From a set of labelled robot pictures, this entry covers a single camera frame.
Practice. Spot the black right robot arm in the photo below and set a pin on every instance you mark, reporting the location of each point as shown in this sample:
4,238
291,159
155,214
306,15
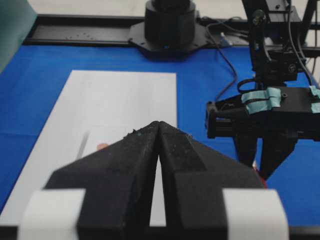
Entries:
281,63

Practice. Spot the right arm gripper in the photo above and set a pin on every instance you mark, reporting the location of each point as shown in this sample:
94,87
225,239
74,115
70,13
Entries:
229,117

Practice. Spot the red handled soldering iron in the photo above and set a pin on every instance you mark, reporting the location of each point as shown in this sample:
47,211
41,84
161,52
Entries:
82,145

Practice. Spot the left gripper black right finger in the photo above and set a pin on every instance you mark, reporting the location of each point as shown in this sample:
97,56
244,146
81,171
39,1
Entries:
194,176

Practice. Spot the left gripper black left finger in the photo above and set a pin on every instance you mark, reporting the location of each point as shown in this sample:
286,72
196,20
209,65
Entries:
119,183

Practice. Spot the black aluminium frame rail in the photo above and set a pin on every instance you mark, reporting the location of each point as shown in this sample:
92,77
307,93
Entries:
113,31

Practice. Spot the large white base board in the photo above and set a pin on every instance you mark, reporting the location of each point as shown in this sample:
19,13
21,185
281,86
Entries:
108,104

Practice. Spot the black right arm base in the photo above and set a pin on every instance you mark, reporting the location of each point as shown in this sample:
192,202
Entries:
169,28

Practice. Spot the right wrist camera with tape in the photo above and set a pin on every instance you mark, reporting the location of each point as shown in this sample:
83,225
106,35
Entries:
283,99

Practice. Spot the blue table cloth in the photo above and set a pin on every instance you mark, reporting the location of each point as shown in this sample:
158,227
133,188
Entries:
32,81

